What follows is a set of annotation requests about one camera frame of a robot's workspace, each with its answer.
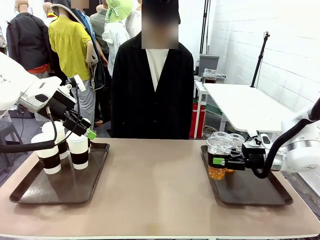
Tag mannequin with red collar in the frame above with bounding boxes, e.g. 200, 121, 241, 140
41, 1, 59, 28

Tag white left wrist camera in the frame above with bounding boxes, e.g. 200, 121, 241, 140
59, 74, 87, 93

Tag clear iced coffee cup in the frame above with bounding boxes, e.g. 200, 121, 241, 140
225, 132, 246, 174
206, 131, 235, 181

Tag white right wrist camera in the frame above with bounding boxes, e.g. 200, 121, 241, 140
246, 129, 273, 148

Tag black stool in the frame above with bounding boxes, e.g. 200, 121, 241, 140
0, 120, 24, 175

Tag mannequin in beige shirt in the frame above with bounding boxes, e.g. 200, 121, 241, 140
124, 0, 143, 39

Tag person in blue shirt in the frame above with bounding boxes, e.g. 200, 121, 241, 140
71, 0, 113, 125

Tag black light stand poles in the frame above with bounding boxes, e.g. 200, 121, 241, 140
199, 0, 212, 56

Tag mannequin in black jacket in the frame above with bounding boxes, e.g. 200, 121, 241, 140
6, 0, 53, 74

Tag dark brown plastic tray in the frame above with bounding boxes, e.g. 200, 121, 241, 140
200, 144, 294, 207
9, 142, 111, 205

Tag white background table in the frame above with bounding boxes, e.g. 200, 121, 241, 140
193, 80, 299, 140

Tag red container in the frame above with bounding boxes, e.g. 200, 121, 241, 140
188, 102, 207, 139

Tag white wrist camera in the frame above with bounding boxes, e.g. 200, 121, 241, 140
246, 129, 273, 148
59, 74, 87, 93

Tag black tripod stand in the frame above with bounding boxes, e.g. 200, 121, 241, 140
250, 30, 271, 89

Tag grey equipment case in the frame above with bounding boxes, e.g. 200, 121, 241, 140
8, 106, 35, 119

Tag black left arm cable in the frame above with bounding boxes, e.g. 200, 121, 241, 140
0, 106, 81, 154

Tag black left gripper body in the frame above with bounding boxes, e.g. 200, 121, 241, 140
37, 90, 78, 126

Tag grey storage box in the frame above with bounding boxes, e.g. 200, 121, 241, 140
198, 54, 221, 77

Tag person in black coat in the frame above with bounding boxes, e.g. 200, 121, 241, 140
110, 0, 196, 140

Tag wire basket with plastic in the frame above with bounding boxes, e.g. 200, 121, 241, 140
201, 67, 228, 84

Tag mannequin in yellow blouse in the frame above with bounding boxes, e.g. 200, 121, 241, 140
48, 0, 101, 127

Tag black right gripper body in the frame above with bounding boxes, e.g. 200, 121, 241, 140
241, 141, 268, 171

